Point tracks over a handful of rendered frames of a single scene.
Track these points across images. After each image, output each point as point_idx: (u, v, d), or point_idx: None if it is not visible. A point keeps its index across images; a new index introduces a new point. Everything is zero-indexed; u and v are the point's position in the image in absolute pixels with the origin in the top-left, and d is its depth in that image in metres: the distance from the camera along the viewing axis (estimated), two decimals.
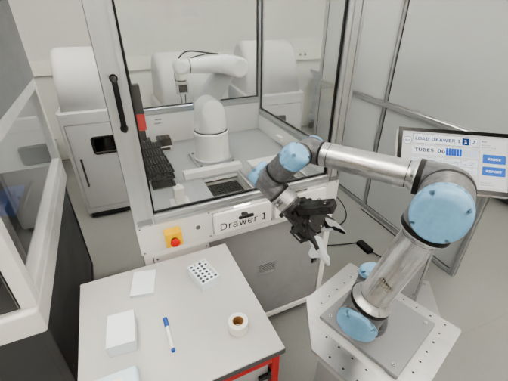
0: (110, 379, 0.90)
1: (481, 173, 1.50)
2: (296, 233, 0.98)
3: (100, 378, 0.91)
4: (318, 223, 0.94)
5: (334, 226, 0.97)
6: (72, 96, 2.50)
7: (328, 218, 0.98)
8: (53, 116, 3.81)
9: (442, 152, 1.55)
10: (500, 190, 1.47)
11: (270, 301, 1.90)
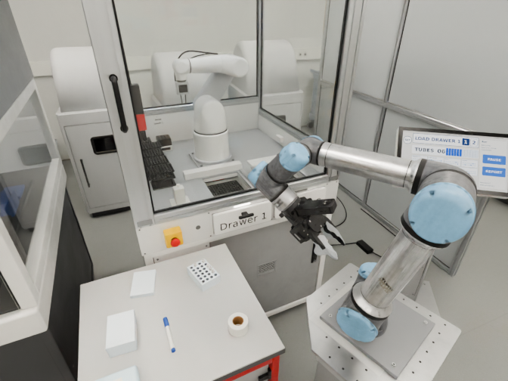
0: (110, 379, 0.90)
1: (481, 173, 1.50)
2: (296, 233, 0.98)
3: (100, 378, 0.91)
4: (318, 223, 0.94)
5: (333, 232, 0.96)
6: (72, 96, 2.50)
7: (329, 223, 0.97)
8: (53, 116, 3.81)
9: (442, 152, 1.55)
10: (500, 190, 1.47)
11: (270, 301, 1.90)
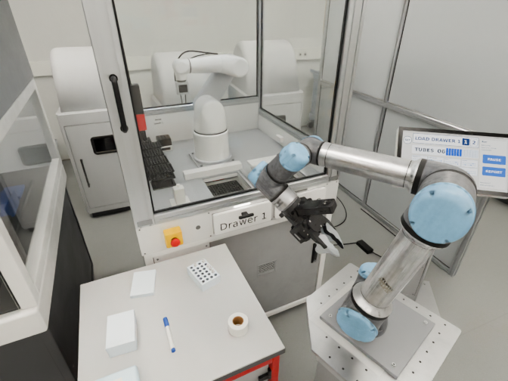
0: (110, 379, 0.90)
1: (481, 173, 1.50)
2: (296, 233, 0.98)
3: (100, 378, 0.91)
4: (318, 223, 0.94)
5: (332, 233, 0.95)
6: (72, 96, 2.50)
7: (329, 224, 0.97)
8: (53, 116, 3.81)
9: (442, 152, 1.55)
10: (500, 190, 1.47)
11: (270, 301, 1.90)
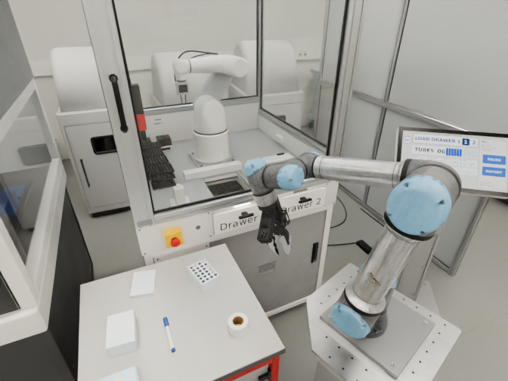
0: (110, 379, 0.90)
1: (481, 173, 1.50)
2: None
3: (100, 378, 0.91)
4: None
5: (282, 244, 1.10)
6: (72, 96, 2.50)
7: (285, 238, 1.08)
8: (53, 116, 3.81)
9: (442, 152, 1.55)
10: (500, 190, 1.47)
11: (270, 301, 1.90)
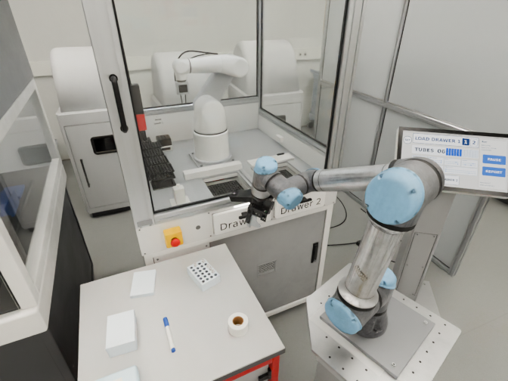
0: (110, 379, 0.90)
1: (481, 173, 1.50)
2: (271, 207, 1.22)
3: (100, 378, 0.91)
4: None
5: None
6: (72, 96, 2.50)
7: (246, 217, 1.23)
8: (53, 116, 3.81)
9: (442, 152, 1.55)
10: (500, 190, 1.47)
11: (270, 301, 1.90)
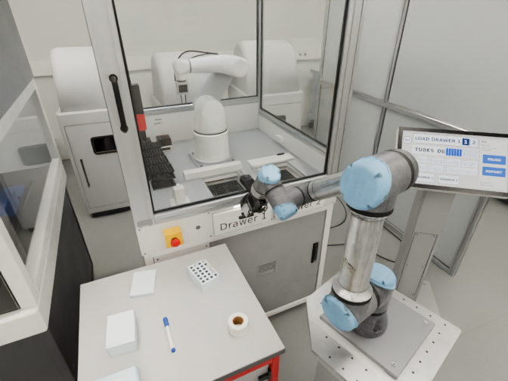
0: (110, 379, 0.90)
1: (481, 173, 1.50)
2: (263, 209, 1.27)
3: (100, 378, 0.91)
4: None
5: None
6: (72, 96, 2.50)
7: None
8: (53, 116, 3.81)
9: (442, 152, 1.55)
10: (500, 190, 1.47)
11: (270, 301, 1.90)
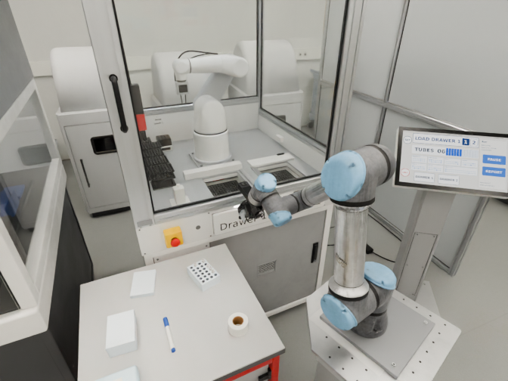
0: (110, 379, 0.90)
1: (481, 173, 1.50)
2: (260, 215, 1.32)
3: (100, 378, 0.91)
4: None
5: None
6: (72, 96, 2.50)
7: None
8: (53, 116, 3.81)
9: (442, 152, 1.55)
10: (500, 190, 1.47)
11: (270, 301, 1.90)
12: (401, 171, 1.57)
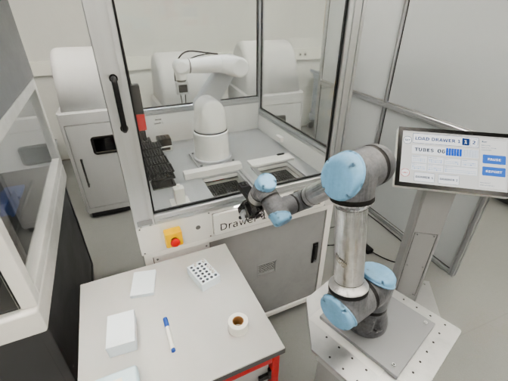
0: (110, 379, 0.90)
1: (481, 173, 1.50)
2: (260, 215, 1.32)
3: (100, 378, 0.91)
4: None
5: None
6: (72, 96, 2.50)
7: None
8: (53, 116, 3.81)
9: (442, 152, 1.55)
10: (500, 190, 1.47)
11: (270, 301, 1.90)
12: (401, 171, 1.57)
